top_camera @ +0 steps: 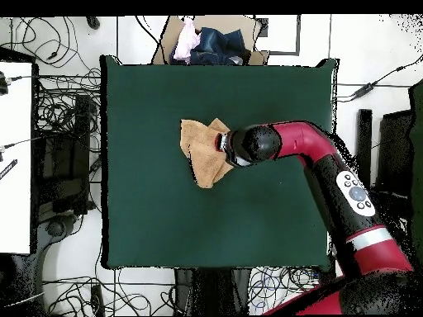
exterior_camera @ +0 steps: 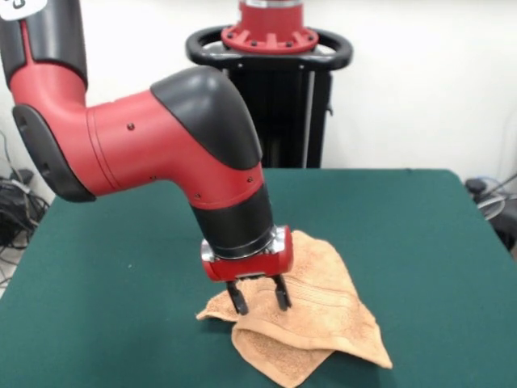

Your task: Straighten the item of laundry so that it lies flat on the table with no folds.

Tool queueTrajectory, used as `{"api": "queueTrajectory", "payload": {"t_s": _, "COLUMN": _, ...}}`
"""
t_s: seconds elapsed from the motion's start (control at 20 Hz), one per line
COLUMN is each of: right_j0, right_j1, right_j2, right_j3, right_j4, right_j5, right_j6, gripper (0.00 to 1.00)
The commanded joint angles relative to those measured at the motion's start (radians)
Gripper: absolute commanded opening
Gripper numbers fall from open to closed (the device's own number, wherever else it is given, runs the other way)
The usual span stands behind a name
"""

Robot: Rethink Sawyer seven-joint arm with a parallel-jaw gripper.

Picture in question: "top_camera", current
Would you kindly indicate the orange terry towel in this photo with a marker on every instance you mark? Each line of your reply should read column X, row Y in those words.
column 201, row 152

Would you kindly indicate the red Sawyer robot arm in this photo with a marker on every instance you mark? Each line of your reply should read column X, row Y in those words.
column 307, row 142

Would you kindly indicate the blue jeans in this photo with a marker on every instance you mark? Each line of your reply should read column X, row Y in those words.
column 214, row 46

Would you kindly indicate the dark green tablecloth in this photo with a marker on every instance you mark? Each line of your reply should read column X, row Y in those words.
column 148, row 214

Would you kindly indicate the pink garment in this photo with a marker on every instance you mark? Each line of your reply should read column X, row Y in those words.
column 185, row 46

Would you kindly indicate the cardboard box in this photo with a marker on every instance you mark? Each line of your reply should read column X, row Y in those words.
column 231, row 23

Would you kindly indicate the black floor stand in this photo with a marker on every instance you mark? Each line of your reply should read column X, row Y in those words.
column 82, row 132

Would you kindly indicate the black power adapter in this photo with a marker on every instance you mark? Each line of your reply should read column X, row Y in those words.
column 363, row 89

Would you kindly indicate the small black floor device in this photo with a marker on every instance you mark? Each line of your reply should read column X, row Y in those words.
column 93, row 22

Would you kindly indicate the grey stand base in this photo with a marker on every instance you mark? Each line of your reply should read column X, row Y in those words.
column 54, row 228

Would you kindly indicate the black power strip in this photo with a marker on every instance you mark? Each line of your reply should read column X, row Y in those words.
column 97, row 300

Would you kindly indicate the dark green cloth-covered object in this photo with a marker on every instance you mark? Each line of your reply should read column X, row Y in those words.
column 417, row 165

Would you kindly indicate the white desk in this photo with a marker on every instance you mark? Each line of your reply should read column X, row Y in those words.
column 15, row 165

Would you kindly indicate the black furniture frame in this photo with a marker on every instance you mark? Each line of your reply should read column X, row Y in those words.
column 363, row 138

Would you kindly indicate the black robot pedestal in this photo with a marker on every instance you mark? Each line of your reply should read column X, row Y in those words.
column 211, row 290

